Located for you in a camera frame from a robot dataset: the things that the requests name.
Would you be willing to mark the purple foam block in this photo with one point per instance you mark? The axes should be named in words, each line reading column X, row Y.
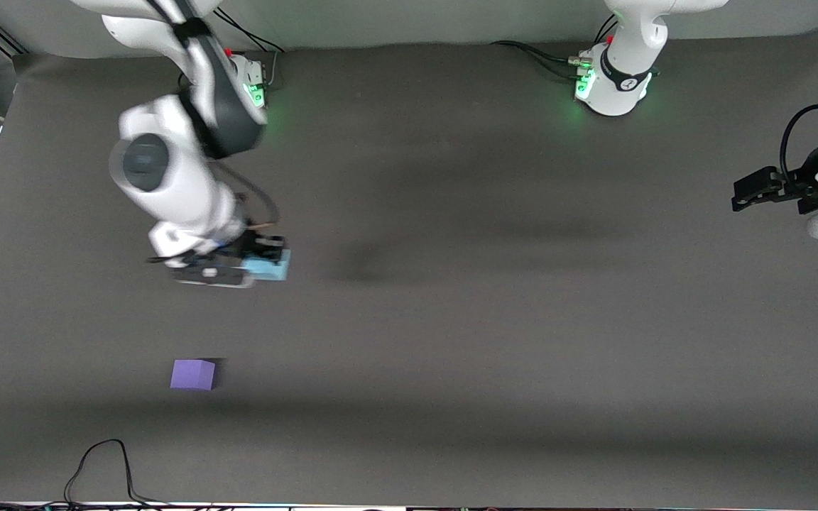
column 192, row 376

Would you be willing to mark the light blue foam block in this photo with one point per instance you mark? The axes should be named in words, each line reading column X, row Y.
column 270, row 270

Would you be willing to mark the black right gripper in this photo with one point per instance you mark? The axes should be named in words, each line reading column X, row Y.
column 251, row 245

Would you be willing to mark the dark grey table mat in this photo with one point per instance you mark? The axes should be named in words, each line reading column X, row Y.
column 451, row 355

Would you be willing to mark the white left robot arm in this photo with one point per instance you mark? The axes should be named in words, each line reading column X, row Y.
column 622, row 64

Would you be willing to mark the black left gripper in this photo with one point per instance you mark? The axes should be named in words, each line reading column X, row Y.
column 802, row 180

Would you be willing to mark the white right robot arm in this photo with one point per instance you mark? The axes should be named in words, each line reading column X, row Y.
column 167, row 177

